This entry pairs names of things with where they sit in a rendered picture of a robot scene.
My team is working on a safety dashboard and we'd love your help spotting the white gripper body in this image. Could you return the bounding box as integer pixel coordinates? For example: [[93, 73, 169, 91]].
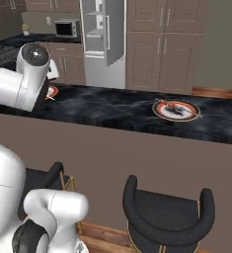
[[46, 58, 60, 81]]

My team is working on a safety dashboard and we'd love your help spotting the grey fridge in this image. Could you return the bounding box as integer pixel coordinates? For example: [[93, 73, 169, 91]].
[[79, 0, 127, 90]]

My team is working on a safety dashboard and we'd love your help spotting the grey fridge door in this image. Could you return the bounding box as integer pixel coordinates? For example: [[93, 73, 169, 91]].
[[104, 0, 127, 67]]

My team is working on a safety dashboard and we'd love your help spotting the brown base cupboard run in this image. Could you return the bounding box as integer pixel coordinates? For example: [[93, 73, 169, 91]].
[[38, 42, 87, 86]]

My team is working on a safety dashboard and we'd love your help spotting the silver microwave oven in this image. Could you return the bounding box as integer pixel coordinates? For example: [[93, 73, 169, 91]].
[[53, 19, 81, 39]]

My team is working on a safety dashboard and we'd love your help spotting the small potted plant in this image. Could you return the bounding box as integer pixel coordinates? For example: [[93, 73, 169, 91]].
[[21, 23, 31, 37]]

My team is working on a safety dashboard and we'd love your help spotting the black hob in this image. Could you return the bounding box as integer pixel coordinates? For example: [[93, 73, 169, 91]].
[[0, 43, 21, 74]]

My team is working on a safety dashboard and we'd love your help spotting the tall brown cupboard run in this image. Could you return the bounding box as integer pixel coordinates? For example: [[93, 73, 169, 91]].
[[125, 0, 209, 96]]

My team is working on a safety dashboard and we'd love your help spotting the silver fridge door handle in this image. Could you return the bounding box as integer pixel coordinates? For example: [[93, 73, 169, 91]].
[[105, 14, 112, 50]]

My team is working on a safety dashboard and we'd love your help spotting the brown wall cupboard run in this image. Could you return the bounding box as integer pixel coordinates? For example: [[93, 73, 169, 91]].
[[0, 0, 81, 14]]

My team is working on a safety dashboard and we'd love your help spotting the black stool with gold frame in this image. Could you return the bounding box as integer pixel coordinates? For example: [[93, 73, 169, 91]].
[[18, 161, 84, 235], [121, 174, 216, 253]]

